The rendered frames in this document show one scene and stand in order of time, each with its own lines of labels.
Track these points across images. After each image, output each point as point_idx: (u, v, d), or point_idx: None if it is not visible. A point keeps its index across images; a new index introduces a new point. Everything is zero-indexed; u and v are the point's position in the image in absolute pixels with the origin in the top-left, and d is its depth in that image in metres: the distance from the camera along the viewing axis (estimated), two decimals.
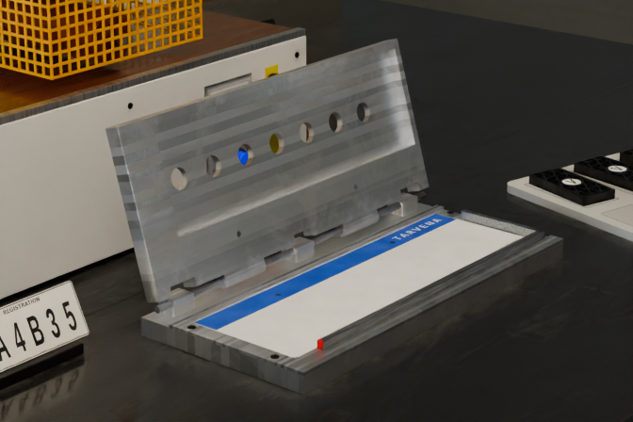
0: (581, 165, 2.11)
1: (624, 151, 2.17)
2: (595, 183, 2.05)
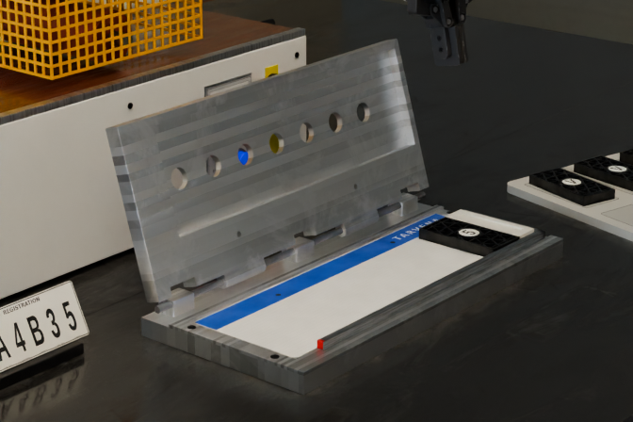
0: (581, 165, 2.11)
1: (624, 151, 2.17)
2: (595, 183, 2.05)
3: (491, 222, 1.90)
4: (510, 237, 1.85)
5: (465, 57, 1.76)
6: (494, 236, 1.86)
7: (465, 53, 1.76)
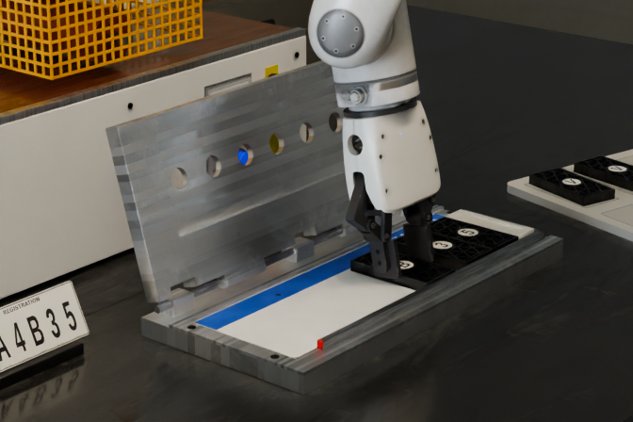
0: (581, 165, 2.11)
1: (355, 258, 1.79)
2: (595, 183, 2.05)
3: (491, 222, 1.90)
4: (509, 237, 1.85)
5: (432, 257, 1.78)
6: (493, 236, 1.86)
7: (432, 252, 1.78)
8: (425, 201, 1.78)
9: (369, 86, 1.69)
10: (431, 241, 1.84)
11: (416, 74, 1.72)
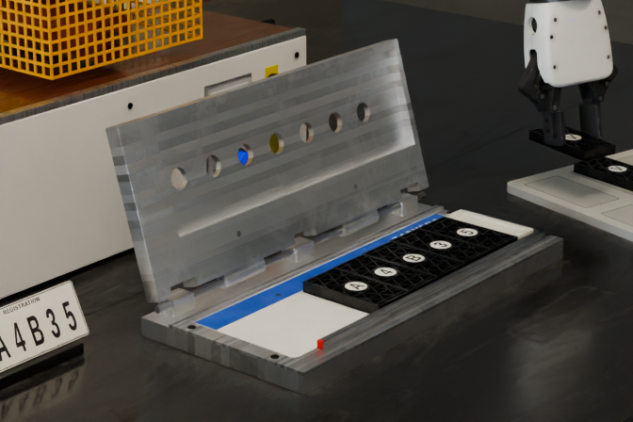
0: (581, 165, 2.11)
1: (366, 251, 1.81)
2: (595, 138, 2.04)
3: (491, 222, 1.90)
4: (508, 237, 1.85)
5: (599, 133, 2.04)
6: (492, 236, 1.86)
7: (600, 129, 2.04)
8: (597, 83, 2.03)
9: None
10: (430, 241, 1.84)
11: None
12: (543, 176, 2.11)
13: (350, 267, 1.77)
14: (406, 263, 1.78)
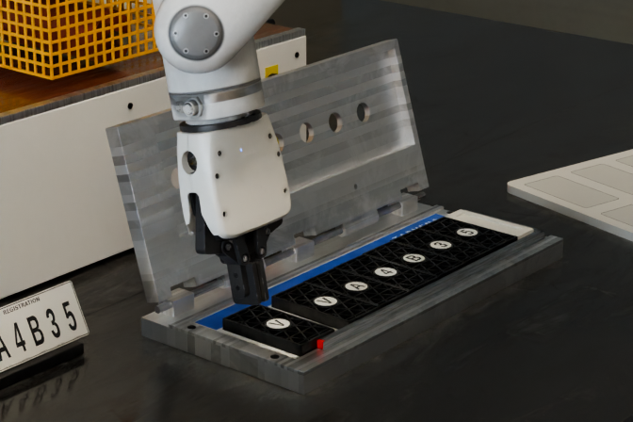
0: (232, 321, 1.64)
1: (366, 251, 1.81)
2: (354, 300, 1.69)
3: (491, 222, 1.90)
4: (508, 237, 1.85)
5: (266, 296, 1.58)
6: (492, 236, 1.86)
7: (266, 291, 1.58)
8: (263, 231, 1.58)
9: (203, 97, 1.51)
10: (430, 241, 1.84)
11: (260, 84, 1.54)
12: (543, 176, 2.11)
13: (350, 267, 1.77)
14: (406, 263, 1.78)
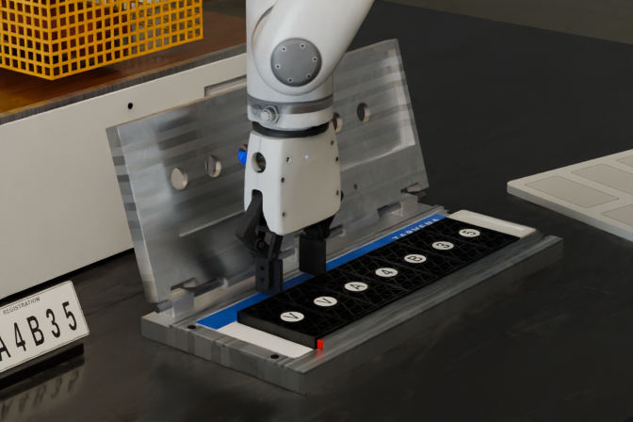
0: (247, 314, 1.65)
1: (368, 251, 1.81)
2: (354, 300, 1.69)
3: (493, 223, 1.89)
4: (510, 238, 1.85)
5: (323, 273, 1.75)
6: (494, 236, 1.86)
7: (324, 268, 1.75)
8: (324, 218, 1.74)
9: (282, 107, 1.64)
10: (432, 242, 1.84)
11: (332, 99, 1.67)
12: (543, 176, 2.11)
13: (351, 267, 1.77)
14: (407, 264, 1.78)
